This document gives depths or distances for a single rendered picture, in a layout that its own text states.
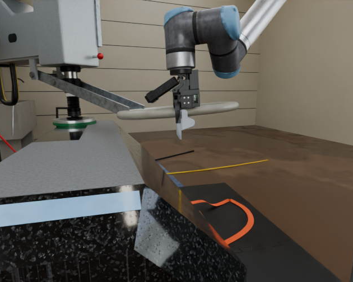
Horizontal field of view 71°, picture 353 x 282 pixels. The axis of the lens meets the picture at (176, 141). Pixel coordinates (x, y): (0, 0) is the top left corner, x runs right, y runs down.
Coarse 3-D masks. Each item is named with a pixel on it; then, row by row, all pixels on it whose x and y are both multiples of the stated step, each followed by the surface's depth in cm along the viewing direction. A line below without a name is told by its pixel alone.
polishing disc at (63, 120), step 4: (84, 116) 144; (88, 116) 144; (56, 120) 127; (60, 120) 127; (64, 120) 127; (68, 120) 127; (72, 120) 127; (76, 120) 127; (80, 120) 127; (84, 120) 128; (88, 120) 130; (92, 120) 133
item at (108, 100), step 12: (60, 84) 127; (72, 84) 122; (84, 84) 134; (84, 96) 119; (96, 96) 115; (108, 96) 126; (120, 96) 123; (108, 108) 113; (120, 108) 109; (132, 108) 120; (144, 108) 117
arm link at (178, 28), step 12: (168, 12) 71; (180, 12) 69; (192, 12) 70; (168, 24) 71; (180, 24) 70; (168, 36) 72; (180, 36) 71; (192, 36) 70; (168, 48) 73; (180, 48) 71; (192, 48) 73
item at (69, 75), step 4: (64, 72) 128; (68, 72) 127; (72, 72) 128; (76, 72) 130; (64, 76) 128; (68, 76) 127; (72, 76) 128; (76, 76) 130; (64, 80) 126; (68, 80) 126; (72, 80) 127; (76, 80) 128; (80, 80) 131; (76, 84) 128; (80, 84) 131; (64, 92) 130
